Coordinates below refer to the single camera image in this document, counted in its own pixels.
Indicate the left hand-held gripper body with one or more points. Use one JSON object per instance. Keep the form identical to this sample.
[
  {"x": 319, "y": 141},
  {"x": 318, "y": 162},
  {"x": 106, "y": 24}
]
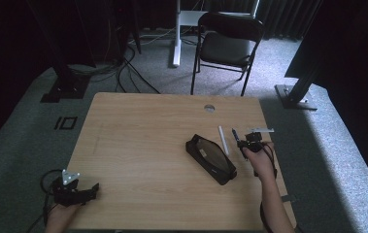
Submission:
[{"x": 68, "y": 191}]

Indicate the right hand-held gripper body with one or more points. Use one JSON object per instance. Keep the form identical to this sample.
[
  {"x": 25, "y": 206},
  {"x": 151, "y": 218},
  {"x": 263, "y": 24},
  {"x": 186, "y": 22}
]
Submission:
[{"x": 255, "y": 141}]

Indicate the dark pen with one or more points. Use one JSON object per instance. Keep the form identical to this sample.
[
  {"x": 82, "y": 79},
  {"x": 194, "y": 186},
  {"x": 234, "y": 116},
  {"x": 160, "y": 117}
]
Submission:
[{"x": 236, "y": 136}]

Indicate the white pen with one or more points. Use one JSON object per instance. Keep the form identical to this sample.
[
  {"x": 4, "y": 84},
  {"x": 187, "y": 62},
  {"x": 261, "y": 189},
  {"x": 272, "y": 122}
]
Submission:
[{"x": 223, "y": 140}]

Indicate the black pencil case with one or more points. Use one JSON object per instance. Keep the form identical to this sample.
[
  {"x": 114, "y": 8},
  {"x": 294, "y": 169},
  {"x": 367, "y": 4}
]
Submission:
[{"x": 211, "y": 159}]

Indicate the person's right hand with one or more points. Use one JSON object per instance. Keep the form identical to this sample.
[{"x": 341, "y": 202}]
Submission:
[{"x": 262, "y": 163}]

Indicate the person's left hand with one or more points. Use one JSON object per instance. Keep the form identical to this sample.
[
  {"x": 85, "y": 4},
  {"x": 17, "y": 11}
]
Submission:
[{"x": 62, "y": 217}]

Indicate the black slanted stand with base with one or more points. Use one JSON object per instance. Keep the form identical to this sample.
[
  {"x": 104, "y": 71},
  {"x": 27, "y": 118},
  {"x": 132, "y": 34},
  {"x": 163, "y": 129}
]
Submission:
[{"x": 298, "y": 87}]

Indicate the black folding chair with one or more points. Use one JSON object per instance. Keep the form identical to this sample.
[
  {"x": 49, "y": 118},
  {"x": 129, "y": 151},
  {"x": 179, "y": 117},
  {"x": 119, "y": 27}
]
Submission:
[{"x": 227, "y": 48}]

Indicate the black metal stand with base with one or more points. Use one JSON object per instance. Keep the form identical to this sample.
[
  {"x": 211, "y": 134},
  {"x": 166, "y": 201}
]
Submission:
[{"x": 65, "y": 81}]

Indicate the dark curtain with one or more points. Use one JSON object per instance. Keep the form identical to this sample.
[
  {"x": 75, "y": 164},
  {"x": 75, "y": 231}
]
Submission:
[{"x": 285, "y": 19}]

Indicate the dark equipment rack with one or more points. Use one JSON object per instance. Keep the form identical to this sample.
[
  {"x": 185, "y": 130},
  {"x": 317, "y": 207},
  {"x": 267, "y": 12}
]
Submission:
[{"x": 123, "y": 29}]

